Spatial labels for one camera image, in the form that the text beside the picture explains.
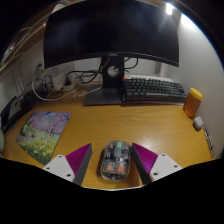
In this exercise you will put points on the pale green appliance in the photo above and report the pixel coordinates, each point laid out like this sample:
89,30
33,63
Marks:
1,141

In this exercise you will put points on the black curved monitor with stand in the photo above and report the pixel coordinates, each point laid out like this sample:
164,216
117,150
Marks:
110,30

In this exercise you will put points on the floral print mouse pad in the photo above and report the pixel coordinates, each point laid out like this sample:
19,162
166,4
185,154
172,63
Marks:
41,135

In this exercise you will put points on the transparent computer mouse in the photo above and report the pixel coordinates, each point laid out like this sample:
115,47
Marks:
116,161

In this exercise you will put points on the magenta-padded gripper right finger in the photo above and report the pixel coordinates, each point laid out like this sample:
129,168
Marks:
146,158

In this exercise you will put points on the orange jar with yellow lid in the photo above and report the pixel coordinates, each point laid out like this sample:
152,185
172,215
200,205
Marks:
192,103

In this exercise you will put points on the small grey earbud case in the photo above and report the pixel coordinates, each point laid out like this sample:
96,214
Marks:
198,122

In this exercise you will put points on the black desktop dock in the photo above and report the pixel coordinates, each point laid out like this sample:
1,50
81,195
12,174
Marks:
6,120

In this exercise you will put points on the dark pen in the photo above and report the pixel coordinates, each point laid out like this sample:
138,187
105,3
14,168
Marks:
209,140

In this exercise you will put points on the white wall socket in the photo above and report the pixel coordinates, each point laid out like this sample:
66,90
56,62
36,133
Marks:
39,65

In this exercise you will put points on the white power strip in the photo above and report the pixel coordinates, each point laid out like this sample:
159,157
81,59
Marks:
61,81

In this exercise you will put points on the dark grey keyboard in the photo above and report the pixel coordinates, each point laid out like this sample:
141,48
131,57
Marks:
153,88

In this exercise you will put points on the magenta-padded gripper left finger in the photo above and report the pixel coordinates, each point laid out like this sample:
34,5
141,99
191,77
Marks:
79,159

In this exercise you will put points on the bright wall lamp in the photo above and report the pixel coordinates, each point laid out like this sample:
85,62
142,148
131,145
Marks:
170,8

